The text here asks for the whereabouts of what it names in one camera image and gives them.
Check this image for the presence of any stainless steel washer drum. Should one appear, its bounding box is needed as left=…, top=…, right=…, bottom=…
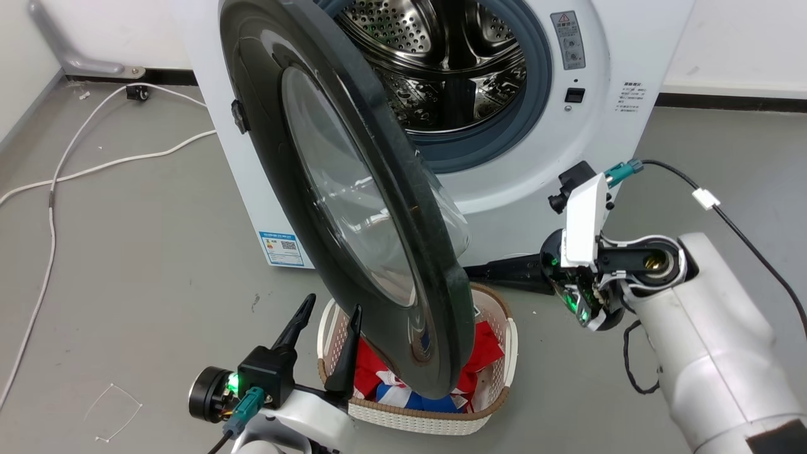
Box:
left=318, top=0, right=528, bottom=136

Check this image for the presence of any grey rubber door gasket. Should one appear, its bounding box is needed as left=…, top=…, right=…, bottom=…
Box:
left=315, top=0, right=554, bottom=175

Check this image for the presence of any blue energy label sticker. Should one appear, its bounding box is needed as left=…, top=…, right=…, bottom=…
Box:
left=258, top=230, right=306, bottom=268

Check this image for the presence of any white woven laundry basket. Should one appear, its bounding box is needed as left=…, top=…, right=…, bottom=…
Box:
left=316, top=282, right=520, bottom=436

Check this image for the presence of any long white floor cable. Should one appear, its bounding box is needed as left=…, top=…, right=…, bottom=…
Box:
left=0, top=82, right=210, bottom=410

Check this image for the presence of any red and blue clothing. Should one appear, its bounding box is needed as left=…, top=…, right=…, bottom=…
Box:
left=353, top=320, right=505, bottom=414

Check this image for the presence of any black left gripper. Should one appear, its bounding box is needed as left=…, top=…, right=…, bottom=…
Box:
left=188, top=293, right=364, bottom=424

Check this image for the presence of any grey warning label sticker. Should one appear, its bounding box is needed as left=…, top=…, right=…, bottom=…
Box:
left=550, top=10, right=586, bottom=71

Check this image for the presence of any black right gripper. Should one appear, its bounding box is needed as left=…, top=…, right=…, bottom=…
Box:
left=463, top=228, right=625, bottom=332

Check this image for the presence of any grey bent wall pipe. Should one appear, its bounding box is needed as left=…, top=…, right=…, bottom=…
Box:
left=27, top=0, right=146, bottom=80

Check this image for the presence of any black round washing machine door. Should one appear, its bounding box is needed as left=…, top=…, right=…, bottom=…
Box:
left=218, top=0, right=477, bottom=400

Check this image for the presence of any white front-load washing machine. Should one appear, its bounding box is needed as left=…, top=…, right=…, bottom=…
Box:
left=170, top=0, right=695, bottom=270

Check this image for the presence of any printed text label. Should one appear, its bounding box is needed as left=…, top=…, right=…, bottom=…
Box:
left=614, top=80, right=644, bottom=117

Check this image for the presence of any short black looped cable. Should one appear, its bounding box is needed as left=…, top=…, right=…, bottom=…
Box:
left=622, top=320, right=661, bottom=396

